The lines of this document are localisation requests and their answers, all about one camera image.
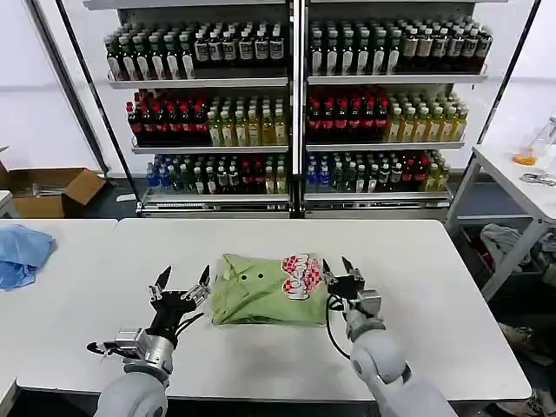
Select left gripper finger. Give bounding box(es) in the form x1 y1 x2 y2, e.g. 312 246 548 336
148 265 173 301
180 264 212 306

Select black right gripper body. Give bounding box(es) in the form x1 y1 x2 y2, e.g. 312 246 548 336
327 275 367 304

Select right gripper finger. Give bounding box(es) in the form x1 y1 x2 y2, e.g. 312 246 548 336
341 256 362 282
321 258 339 287

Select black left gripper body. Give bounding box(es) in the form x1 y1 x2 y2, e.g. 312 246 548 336
149 289 204 339

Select green shirt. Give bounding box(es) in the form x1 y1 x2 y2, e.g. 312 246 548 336
210 251 332 328

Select black basket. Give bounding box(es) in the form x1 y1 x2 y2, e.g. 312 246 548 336
451 224 556 290

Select open cardboard box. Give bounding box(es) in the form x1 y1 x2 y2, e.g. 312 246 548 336
0 167 107 219

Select blue cloth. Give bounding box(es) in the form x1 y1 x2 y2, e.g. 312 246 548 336
0 223 57 291

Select grey cloth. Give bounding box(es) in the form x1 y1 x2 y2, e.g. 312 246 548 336
480 223 533 267

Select metal shelf of drink bottles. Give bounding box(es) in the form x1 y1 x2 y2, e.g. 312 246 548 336
83 0 510 220

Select white side table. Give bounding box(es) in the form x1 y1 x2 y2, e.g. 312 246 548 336
443 142 556 301

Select small metal keys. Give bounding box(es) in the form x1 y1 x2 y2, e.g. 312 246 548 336
520 171 556 187

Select clear bottle with orange liquid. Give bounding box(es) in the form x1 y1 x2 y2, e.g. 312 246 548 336
512 115 556 166

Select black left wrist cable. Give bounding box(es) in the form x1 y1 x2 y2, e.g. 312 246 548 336
174 309 205 340

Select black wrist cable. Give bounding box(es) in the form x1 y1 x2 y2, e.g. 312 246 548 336
324 294 354 361
174 309 205 340

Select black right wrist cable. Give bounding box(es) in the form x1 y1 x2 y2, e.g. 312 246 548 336
324 294 354 361

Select thin black frame pole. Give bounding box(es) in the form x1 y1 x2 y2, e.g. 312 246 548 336
447 0 544 217
55 0 141 206

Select thick grey frame pole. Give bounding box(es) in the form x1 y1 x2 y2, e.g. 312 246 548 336
29 0 110 175

